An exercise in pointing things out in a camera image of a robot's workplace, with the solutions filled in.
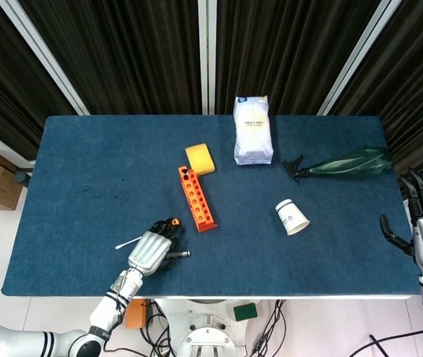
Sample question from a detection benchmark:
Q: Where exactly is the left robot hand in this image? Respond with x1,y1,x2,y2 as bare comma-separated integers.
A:
127,217,184,278

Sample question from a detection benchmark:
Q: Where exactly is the black orange-capped screwdriver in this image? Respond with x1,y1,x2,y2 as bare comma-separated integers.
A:
114,218,181,250

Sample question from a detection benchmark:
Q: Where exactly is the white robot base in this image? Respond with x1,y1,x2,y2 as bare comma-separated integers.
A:
151,297,271,357

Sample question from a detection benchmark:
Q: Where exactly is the orange tool holder rack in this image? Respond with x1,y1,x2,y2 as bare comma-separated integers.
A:
178,165,219,234

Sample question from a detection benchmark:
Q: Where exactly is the orange box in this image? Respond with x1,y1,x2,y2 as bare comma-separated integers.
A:
125,299,149,330

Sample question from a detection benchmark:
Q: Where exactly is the blue table mat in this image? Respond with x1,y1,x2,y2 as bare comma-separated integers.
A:
1,115,422,298

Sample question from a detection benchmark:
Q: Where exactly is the yellow sponge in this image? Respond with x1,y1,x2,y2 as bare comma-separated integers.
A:
184,143,216,177

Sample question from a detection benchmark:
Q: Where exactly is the green spray bottle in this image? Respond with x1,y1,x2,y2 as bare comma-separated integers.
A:
282,146,394,186

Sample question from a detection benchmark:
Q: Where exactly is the green block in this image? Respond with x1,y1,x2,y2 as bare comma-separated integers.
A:
233,303,259,323

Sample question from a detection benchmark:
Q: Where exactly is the white paper cup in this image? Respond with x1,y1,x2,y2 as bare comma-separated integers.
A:
274,199,311,237

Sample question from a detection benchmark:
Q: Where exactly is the dark pleated curtain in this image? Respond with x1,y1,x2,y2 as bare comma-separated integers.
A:
0,0,78,161
329,0,423,187
17,0,201,116
215,0,383,116

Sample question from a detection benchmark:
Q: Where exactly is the white paper bag package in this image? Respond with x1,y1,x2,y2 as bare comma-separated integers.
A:
233,95,274,167

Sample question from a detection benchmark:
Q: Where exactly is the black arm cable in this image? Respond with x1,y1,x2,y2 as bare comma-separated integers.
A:
101,273,152,354

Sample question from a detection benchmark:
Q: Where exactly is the black floor cable bundle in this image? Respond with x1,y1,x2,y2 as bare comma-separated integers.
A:
248,299,288,357
138,299,177,357

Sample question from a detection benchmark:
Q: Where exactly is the long black floor cable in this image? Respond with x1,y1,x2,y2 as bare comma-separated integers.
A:
348,321,423,357

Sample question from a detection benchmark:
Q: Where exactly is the white frame post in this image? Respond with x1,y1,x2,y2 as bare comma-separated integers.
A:
317,0,401,116
0,0,89,116
198,0,218,115

